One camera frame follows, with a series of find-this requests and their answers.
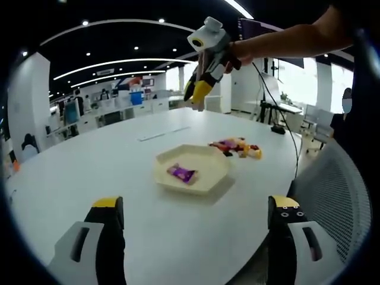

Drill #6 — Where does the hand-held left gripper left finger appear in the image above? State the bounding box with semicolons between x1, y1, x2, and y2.
47;195;126;285

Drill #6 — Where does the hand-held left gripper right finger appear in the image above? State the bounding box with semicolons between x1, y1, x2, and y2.
267;195;338;285

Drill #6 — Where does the pile of food snack packets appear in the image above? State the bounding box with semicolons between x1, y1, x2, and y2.
207;136;264;160

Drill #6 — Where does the cream hexagonal container tray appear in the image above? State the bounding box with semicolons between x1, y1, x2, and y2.
155;144;232;195

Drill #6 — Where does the purple food snack packet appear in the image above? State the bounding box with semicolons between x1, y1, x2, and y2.
166;162;199;186

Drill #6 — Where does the dark monitor screen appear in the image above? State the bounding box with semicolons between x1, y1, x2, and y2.
237;17;305;68

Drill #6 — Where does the blue storage bin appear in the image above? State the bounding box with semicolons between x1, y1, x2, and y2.
129;90;144;105

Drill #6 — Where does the black tripod stand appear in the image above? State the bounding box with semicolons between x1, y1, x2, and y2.
256;58;286;122

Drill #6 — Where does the white mesh office chair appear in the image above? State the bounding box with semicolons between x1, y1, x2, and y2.
286;139;373;265

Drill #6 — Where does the teal panel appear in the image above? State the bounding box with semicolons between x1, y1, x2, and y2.
64;102;79;123

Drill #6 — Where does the black office chair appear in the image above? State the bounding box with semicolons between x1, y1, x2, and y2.
21;133;40;155

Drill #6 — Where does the white square pillar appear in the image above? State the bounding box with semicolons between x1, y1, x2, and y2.
7;52;51;149

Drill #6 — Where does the black cable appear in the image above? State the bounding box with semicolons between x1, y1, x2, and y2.
251;61;303;181

